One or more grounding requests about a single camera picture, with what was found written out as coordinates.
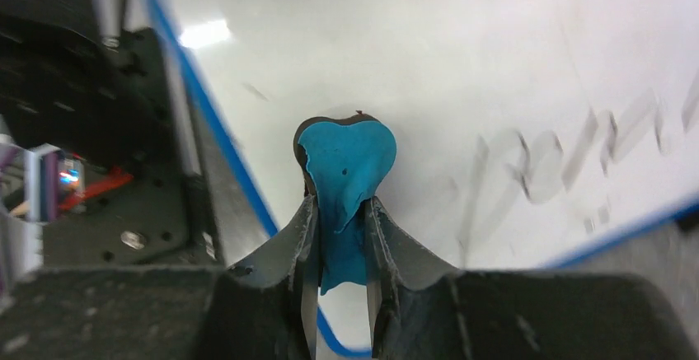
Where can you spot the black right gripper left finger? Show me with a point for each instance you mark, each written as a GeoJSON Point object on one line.
{"type": "Point", "coordinates": [263, 307]}

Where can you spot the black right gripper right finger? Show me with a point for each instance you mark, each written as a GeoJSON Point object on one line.
{"type": "Point", "coordinates": [422, 307]}

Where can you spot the blue whiteboard eraser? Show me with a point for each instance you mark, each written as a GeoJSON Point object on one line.
{"type": "Point", "coordinates": [343, 162]}

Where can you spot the blue framed whiteboard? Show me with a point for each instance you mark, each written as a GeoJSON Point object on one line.
{"type": "Point", "coordinates": [531, 134]}

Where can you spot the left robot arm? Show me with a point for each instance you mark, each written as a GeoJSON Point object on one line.
{"type": "Point", "coordinates": [73, 75]}

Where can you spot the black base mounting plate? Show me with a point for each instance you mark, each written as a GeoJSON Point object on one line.
{"type": "Point", "coordinates": [164, 215]}

